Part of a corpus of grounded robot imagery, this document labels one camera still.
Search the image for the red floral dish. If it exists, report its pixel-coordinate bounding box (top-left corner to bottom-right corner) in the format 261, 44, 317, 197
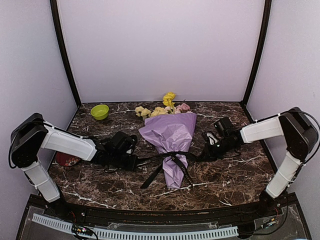
55, 152, 81, 167

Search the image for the pink wrapping paper sheet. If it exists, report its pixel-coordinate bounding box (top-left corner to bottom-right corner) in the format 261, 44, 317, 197
139, 112, 197, 189

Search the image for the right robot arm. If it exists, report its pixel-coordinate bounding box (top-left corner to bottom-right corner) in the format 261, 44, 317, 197
199, 107, 320, 217

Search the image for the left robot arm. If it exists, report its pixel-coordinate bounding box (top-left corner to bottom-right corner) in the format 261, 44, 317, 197
8, 112, 138, 218

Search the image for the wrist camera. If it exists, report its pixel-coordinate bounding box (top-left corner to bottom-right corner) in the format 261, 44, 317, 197
214, 117, 237, 138
110, 131, 138, 154

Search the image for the black printed ribbon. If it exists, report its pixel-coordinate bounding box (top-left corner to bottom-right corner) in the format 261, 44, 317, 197
137, 151, 210, 189

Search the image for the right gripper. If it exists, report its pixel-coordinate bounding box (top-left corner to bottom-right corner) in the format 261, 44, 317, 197
199, 137, 236, 161

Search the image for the green plastic bowl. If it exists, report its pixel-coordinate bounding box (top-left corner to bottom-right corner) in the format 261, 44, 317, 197
90, 104, 109, 121

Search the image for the yellow rose stem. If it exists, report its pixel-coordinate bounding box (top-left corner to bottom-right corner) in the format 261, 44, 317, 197
162, 92, 176, 114

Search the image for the black front rail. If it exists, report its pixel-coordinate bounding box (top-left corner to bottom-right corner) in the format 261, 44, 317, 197
23, 193, 299, 227

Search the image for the white slotted cable duct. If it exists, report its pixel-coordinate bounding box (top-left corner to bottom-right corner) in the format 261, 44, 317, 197
31, 213, 239, 240

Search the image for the black frame post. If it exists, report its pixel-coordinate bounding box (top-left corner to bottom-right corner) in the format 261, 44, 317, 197
49, 0, 82, 108
240, 0, 272, 109

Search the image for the yellow daisy bunch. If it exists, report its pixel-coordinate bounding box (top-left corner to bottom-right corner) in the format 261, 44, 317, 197
135, 106, 167, 119

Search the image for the left black frame post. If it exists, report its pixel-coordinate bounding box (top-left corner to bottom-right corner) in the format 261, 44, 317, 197
49, 0, 82, 108

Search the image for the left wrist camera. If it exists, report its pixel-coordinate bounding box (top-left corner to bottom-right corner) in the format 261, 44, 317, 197
110, 131, 138, 154

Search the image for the right black frame post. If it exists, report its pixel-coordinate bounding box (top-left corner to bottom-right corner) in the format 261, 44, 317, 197
240, 0, 272, 109

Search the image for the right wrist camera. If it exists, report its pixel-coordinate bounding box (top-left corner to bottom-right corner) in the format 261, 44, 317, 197
214, 117, 237, 138

